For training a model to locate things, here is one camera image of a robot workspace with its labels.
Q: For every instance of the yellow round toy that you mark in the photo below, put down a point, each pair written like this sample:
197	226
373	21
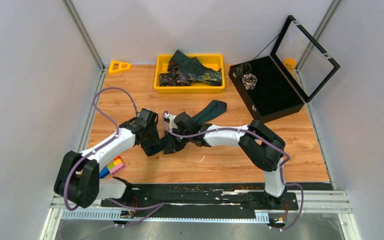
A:
289	63

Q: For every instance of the yellow triangle toy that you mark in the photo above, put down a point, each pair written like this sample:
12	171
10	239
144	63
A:
116	67

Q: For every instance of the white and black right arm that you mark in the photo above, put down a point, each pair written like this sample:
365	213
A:
262	146

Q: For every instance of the rolled floral tie in box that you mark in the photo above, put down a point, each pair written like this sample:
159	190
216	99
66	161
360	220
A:
249	81

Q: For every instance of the blue floral tie in bin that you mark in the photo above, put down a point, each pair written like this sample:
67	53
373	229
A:
209	77

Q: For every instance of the yellow plastic bin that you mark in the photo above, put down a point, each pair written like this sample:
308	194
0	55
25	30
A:
211	60

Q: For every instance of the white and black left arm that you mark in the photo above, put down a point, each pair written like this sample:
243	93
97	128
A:
78	180

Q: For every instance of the rolled dark tie in box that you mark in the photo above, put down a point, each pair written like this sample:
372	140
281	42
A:
241	69

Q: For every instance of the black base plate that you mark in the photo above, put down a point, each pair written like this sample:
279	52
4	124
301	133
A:
206	200

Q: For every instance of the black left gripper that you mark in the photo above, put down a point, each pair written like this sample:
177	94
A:
152	142

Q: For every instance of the colourful toy brick block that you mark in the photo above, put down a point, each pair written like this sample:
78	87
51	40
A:
112	168

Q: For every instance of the dark green tie in bin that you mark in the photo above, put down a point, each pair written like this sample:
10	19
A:
192	65

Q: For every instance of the aluminium rail frame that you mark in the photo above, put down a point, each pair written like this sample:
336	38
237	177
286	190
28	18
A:
316	199

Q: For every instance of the black gift box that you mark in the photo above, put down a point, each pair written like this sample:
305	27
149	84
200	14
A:
280	91

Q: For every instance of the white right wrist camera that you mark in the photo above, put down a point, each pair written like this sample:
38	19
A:
169	118

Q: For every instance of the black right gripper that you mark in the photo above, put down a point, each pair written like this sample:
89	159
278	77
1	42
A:
171	146

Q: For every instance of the dark patterned tie in bin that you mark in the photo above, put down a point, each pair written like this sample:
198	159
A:
173	79

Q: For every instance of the dark green tie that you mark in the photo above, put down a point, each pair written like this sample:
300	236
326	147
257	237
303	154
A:
192	65
214	109

